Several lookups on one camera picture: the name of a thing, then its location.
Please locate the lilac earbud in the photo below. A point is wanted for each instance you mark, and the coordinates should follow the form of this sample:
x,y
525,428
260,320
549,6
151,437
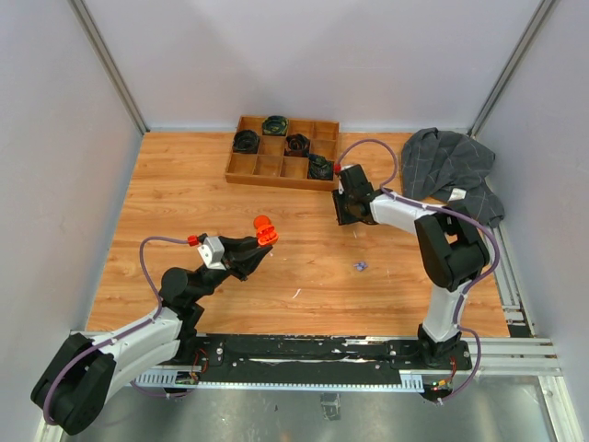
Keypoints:
x,y
360,266

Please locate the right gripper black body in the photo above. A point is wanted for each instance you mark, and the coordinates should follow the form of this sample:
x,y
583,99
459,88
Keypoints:
x,y
344,209

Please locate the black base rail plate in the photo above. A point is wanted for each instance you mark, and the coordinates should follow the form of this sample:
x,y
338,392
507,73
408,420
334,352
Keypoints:
x,y
302,362

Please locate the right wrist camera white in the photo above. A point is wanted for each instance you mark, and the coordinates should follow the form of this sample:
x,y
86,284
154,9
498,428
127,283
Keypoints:
x,y
348,178

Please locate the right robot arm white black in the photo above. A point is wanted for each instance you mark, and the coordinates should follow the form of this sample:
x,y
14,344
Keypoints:
x,y
452,250

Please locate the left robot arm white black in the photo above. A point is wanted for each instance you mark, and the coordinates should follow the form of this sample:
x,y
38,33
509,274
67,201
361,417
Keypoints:
x,y
86,372

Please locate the grey checked cloth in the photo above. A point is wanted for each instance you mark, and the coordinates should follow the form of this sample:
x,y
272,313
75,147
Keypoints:
x,y
452,168

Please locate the rolled dark belt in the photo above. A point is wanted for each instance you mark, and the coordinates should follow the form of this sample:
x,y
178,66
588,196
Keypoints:
x,y
297,145
246,142

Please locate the orange earbud charging case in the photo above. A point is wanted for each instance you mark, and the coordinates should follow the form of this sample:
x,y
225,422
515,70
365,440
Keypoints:
x,y
261,221

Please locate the wooden compartment tray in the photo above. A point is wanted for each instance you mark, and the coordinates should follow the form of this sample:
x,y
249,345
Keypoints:
x,y
270,167

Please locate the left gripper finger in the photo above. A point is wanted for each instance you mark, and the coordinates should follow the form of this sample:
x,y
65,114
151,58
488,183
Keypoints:
x,y
249,261
239,245

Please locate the rolled green belt top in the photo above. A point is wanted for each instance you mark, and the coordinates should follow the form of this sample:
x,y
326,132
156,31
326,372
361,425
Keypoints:
x,y
275,125

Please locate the rolled dark belt left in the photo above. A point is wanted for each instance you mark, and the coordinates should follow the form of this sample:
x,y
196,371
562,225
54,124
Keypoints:
x,y
246,142

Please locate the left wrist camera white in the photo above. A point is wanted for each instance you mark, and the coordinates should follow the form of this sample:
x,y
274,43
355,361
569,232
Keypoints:
x,y
212,252

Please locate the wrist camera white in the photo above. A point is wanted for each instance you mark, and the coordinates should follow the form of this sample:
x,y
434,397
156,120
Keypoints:
x,y
348,178
212,252

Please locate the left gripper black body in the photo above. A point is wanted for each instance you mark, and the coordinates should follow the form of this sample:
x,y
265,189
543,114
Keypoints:
x,y
233,265

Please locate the rolled dark belt centre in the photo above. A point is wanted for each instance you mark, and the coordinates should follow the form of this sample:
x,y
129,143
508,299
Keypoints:
x,y
297,145

